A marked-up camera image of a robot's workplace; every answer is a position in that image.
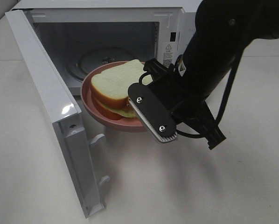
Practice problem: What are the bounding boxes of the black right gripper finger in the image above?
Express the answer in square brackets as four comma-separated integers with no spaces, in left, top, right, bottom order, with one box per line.
[202,122,226,150]

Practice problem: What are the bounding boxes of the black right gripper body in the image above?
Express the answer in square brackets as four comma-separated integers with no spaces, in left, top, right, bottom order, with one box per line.
[143,59,220,138]

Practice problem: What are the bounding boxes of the pink round plate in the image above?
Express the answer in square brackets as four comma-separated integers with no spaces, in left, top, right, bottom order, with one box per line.
[81,61,146,132]

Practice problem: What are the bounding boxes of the sandwich with lettuce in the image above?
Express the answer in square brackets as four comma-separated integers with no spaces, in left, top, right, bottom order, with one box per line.
[90,59,145,120]

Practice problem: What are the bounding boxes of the white microwave door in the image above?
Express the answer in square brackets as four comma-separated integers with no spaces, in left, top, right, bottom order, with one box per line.
[6,10,105,218]

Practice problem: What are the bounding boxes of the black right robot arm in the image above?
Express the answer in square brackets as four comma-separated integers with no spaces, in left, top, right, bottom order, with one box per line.
[128,0,279,149]

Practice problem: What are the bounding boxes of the white warning label sticker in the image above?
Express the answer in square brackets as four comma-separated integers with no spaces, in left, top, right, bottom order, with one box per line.
[161,42,178,68]

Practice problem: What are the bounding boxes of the white microwave oven body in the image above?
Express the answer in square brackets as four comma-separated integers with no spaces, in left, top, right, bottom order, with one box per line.
[10,0,200,96]

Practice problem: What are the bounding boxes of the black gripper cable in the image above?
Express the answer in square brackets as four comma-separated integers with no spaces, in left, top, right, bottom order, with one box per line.
[137,48,244,140]

